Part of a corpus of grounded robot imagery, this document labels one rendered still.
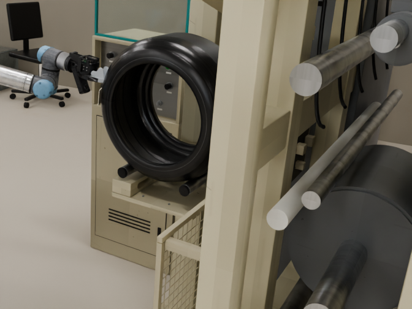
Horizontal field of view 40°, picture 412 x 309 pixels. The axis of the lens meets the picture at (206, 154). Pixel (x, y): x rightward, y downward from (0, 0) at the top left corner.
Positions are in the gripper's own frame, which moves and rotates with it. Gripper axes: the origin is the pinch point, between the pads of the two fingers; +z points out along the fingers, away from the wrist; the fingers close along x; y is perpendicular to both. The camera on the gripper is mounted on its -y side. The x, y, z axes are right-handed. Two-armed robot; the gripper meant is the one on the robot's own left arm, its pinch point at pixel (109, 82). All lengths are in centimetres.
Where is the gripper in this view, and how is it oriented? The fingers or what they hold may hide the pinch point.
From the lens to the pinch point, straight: 231.5
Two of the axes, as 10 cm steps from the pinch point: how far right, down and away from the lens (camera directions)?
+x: 4.5, -2.9, 8.5
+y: 1.9, -9.0, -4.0
